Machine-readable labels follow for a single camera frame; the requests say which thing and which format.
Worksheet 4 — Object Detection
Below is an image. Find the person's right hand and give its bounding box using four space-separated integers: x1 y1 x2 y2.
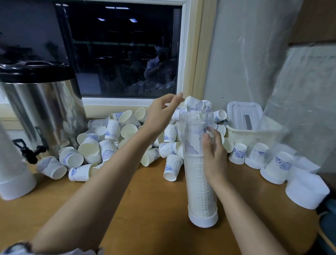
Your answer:
202 129 229 191

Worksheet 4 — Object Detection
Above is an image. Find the pile of paper cups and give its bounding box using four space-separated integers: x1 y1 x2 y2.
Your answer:
36 96 247 183

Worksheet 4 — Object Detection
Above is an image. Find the person's right forearm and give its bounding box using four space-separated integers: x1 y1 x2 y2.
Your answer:
212 179 288 255

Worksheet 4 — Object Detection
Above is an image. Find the person's left hand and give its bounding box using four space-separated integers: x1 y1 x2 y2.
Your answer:
142 94 184 139

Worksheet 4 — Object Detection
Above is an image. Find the translucent plastic box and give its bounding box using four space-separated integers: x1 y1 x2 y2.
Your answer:
226 125 287 149

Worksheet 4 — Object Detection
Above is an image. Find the stainless steel water dispenser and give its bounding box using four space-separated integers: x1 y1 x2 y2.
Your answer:
0 61 89 164

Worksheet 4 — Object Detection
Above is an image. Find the person's grey shirt sleeve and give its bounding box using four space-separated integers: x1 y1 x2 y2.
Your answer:
0 243 103 255

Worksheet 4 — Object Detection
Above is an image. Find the blue bin with tan rim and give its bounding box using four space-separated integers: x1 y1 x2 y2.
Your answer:
317 200 336 248

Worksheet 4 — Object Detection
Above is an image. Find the clear plastic bag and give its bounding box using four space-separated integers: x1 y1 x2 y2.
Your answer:
263 44 336 169

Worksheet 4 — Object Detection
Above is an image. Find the brown wooden wall cabinet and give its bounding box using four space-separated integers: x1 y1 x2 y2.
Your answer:
293 0 336 45

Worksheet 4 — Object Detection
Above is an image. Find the person's left forearm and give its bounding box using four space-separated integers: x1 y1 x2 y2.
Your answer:
31 129 158 253

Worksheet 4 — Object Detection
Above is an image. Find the white framed window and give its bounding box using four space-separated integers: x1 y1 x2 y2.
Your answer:
0 0 218 117

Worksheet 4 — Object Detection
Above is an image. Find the white plastic lid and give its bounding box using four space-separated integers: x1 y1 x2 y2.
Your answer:
227 101 264 131

